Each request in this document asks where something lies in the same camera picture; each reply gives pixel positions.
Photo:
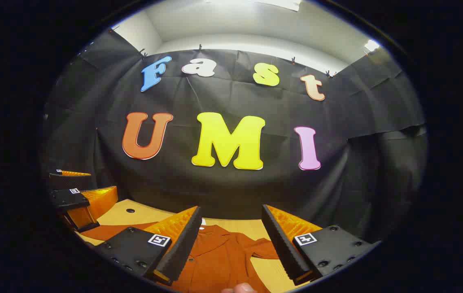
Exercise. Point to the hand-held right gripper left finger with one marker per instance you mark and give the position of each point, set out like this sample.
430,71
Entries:
182,252

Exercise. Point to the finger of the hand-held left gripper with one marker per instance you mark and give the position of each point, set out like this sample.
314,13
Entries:
70,182
68,199

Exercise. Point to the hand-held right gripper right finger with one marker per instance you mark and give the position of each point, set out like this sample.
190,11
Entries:
282,244

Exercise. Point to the rust orange cardigan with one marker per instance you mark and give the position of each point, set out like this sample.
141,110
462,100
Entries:
223,260

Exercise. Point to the black backdrop cloth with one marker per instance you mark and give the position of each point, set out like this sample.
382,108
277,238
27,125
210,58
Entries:
215,191

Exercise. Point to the ceiling light panel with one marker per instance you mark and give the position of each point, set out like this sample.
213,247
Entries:
372,44
276,3

